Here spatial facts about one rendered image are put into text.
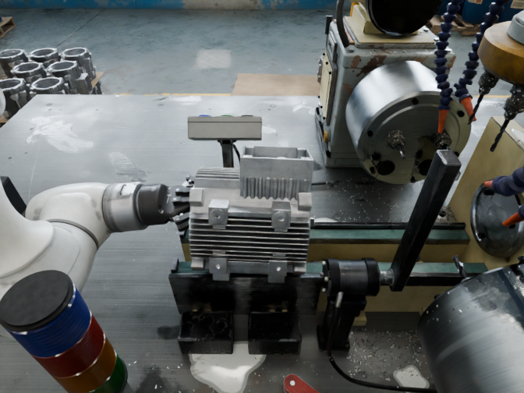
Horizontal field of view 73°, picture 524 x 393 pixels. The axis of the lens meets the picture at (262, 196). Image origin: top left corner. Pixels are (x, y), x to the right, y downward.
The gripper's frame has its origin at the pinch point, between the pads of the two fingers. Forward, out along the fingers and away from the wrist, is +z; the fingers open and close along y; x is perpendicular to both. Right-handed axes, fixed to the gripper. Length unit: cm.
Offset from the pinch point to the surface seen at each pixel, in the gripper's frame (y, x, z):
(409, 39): 50, -5, 41
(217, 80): 291, 101, -58
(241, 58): 349, 104, -37
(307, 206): -5.7, -1.7, 8.9
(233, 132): 22.7, 0.5, -5.5
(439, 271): -5.4, 19.3, 33.7
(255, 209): -5.5, -1.9, 0.4
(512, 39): 0.3, -22.3, 36.4
